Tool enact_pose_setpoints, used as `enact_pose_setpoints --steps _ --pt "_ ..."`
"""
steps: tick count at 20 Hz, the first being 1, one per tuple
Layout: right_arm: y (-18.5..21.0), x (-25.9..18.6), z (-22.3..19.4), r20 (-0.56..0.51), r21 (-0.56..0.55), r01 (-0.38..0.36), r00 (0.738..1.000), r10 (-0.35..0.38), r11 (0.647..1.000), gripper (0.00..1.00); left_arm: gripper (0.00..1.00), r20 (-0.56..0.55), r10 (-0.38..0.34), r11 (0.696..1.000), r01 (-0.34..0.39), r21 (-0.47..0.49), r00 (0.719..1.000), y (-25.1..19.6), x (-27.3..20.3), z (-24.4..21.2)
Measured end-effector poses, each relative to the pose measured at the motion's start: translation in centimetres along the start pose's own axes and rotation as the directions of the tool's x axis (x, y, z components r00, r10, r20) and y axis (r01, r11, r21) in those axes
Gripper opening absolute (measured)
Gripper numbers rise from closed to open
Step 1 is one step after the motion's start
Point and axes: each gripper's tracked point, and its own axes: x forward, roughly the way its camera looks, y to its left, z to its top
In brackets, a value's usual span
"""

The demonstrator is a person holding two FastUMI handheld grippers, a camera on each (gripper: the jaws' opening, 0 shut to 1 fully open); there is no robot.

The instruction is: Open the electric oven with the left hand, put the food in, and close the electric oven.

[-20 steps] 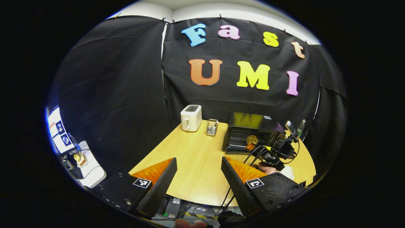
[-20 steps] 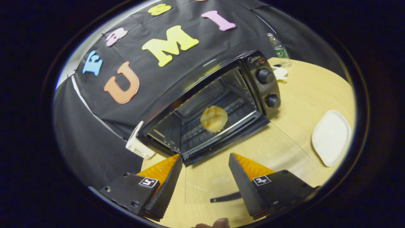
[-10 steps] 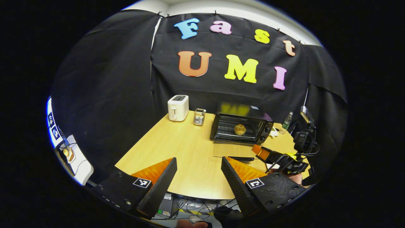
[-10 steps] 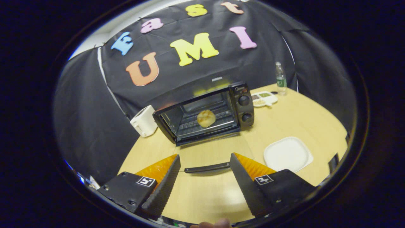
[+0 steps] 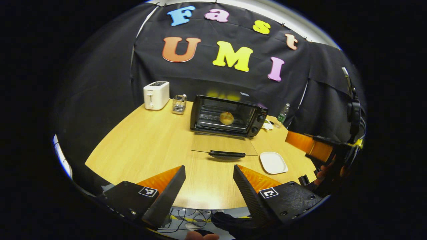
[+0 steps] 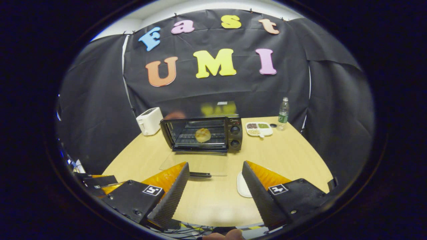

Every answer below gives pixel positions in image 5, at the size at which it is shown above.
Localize white toaster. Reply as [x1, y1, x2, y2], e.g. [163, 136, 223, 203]
[143, 81, 170, 110]

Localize black floor cables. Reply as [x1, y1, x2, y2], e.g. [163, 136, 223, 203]
[157, 207, 217, 233]

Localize dark cloth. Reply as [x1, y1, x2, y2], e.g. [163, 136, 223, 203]
[211, 211, 264, 239]

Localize white square plate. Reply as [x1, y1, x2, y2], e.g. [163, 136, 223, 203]
[260, 152, 289, 175]

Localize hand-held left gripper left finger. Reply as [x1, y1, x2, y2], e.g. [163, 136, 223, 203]
[96, 165, 186, 229]

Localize black electric oven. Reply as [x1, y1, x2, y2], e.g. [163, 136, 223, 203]
[190, 95, 268, 160]

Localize black metal stand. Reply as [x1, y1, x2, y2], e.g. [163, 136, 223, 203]
[341, 67, 363, 140]

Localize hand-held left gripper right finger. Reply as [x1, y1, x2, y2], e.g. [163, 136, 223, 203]
[233, 164, 324, 228]

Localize small wire rack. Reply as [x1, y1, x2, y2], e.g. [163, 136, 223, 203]
[172, 94, 187, 115]

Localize clear bottle with green label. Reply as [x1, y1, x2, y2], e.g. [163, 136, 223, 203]
[276, 103, 291, 129]

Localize black backdrop cloth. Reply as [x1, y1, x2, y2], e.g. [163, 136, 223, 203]
[53, 2, 366, 194]

